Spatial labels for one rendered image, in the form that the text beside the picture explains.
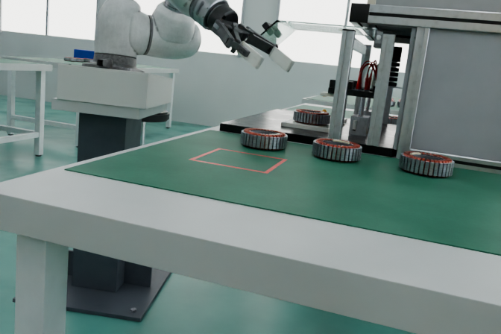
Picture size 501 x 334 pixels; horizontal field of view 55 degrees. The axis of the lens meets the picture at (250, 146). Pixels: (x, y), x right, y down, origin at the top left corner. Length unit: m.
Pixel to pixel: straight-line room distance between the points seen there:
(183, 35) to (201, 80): 4.85
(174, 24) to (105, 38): 0.25
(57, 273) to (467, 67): 0.98
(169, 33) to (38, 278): 1.29
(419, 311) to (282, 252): 0.15
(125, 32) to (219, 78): 4.84
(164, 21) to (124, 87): 0.31
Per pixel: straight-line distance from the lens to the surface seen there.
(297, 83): 6.33
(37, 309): 0.78
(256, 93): 6.47
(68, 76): 1.81
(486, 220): 0.83
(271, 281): 0.55
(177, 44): 1.91
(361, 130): 1.44
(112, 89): 1.75
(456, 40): 1.27
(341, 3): 6.30
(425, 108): 1.26
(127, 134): 1.85
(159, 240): 0.59
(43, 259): 0.74
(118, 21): 1.85
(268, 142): 1.11
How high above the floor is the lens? 0.95
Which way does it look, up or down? 10 degrees down
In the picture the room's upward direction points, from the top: 6 degrees clockwise
